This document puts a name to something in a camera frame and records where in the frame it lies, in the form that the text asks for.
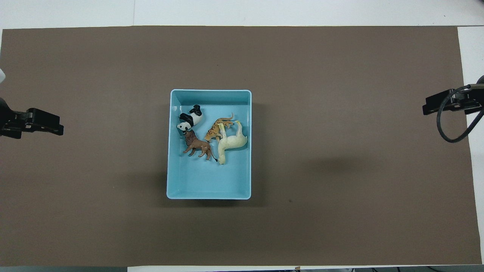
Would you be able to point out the cream llama toy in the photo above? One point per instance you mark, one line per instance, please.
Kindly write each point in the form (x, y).
(232, 142)

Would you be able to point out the brown lion toy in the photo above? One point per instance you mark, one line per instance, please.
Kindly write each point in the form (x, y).
(196, 144)

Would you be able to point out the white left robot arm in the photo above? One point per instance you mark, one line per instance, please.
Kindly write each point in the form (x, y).
(2, 75)

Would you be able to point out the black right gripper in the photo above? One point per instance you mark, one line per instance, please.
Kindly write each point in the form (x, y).
(472, 101)

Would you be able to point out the orange striped tiger toy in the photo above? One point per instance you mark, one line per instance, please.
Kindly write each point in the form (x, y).
(215, 128)

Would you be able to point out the light blue storage box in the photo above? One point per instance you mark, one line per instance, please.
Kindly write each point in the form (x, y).
(210, 181)

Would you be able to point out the brown table mat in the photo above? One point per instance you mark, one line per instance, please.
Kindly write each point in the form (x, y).
(302, 226)

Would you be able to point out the black and white panda toy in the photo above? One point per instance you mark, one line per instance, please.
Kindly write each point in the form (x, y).
(191, 120)

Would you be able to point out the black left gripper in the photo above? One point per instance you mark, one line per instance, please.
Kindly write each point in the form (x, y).
(11, 122)

